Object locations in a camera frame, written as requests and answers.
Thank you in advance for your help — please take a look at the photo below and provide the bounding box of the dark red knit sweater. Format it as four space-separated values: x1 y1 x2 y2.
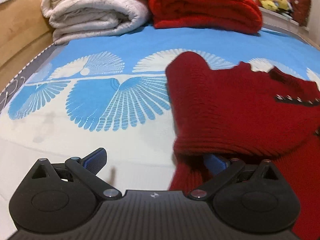
165 51 319 239

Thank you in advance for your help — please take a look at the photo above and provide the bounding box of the blue white patterned bedsheet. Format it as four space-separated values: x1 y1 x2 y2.
1 25 319 239

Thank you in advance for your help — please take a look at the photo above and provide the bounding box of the folded bright red sweater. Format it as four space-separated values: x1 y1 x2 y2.
148 0 263 34

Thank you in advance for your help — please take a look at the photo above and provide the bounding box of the folded white fleece blanket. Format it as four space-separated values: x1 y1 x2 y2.
41 0 150 44

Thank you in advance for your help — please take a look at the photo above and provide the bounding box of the dark red cushion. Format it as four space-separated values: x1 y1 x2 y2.
289 0 311 27

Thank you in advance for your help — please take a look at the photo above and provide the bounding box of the wooden headboard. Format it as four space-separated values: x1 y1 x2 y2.
1 0 53 89

